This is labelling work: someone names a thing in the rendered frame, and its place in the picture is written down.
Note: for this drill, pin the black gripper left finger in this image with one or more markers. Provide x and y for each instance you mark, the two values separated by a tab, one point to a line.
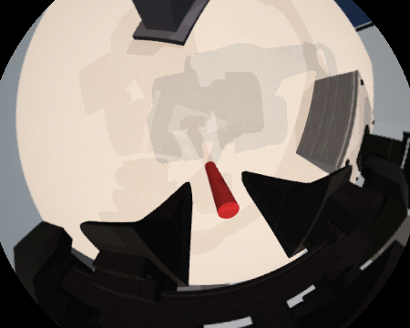
163	236

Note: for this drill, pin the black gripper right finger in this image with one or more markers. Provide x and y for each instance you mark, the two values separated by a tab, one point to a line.
291	208

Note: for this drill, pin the red peg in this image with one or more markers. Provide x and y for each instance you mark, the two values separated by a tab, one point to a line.
226	205

